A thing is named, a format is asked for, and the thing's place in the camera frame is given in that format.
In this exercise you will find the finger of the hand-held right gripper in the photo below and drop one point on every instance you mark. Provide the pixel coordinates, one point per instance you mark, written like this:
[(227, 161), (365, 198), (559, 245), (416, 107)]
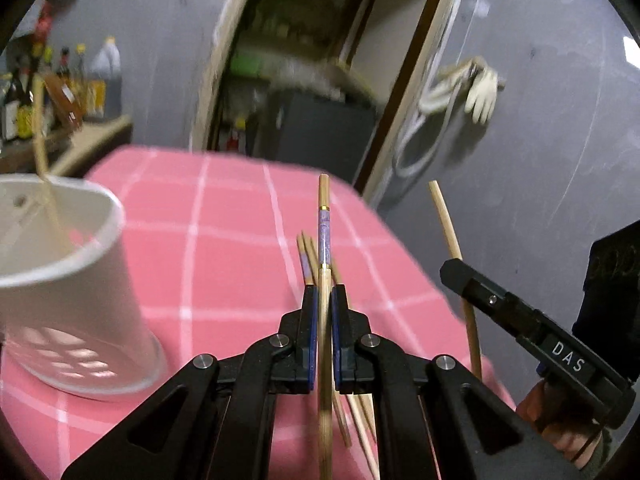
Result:
[(480, 292)]

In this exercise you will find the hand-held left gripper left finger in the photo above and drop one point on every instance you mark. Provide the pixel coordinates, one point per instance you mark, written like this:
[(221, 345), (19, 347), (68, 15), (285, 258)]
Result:
[(311, 332)]

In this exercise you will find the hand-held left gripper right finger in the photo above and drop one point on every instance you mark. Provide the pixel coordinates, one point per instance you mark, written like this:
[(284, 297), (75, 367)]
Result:
[(339, 332)]

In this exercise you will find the purple banded wooden chopstick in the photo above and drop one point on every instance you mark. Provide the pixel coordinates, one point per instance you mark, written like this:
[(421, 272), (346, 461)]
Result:
[(305, 260), (325, 240)]

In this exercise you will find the white perforated utensil holder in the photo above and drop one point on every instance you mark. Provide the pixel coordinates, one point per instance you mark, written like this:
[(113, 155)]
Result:
[(65, 300)]

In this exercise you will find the person's right hand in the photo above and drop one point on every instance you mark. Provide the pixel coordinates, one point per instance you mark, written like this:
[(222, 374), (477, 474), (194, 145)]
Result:
[(545, 420)]

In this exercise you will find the pink checked tablecloth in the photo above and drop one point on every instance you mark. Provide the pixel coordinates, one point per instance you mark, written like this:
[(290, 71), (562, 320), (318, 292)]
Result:
[(225, 240)]

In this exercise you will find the white rubber gloves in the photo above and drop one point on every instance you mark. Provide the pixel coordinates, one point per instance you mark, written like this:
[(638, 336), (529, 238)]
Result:
[(482, 95)]

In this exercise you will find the dark storage box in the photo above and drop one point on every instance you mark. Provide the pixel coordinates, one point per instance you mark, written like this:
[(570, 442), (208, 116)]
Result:
[(320, 130)]

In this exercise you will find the large dark liquid jug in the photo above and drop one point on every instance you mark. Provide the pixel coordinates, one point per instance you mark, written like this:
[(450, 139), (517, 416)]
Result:
[(107, 75)]

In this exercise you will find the yellow cap clear bottle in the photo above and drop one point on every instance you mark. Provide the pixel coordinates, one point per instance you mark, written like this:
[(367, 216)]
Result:
[(80, 70)]

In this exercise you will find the black cap sauce bottle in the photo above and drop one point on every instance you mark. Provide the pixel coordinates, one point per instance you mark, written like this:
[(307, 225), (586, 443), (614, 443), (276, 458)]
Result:
[(64, 62)]

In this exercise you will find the dark wine bottle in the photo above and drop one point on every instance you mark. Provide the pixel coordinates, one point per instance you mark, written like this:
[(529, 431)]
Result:
[(10, 110)]

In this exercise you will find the wooden door frame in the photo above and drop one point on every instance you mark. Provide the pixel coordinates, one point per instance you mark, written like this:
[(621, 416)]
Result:
[(415, 85)]

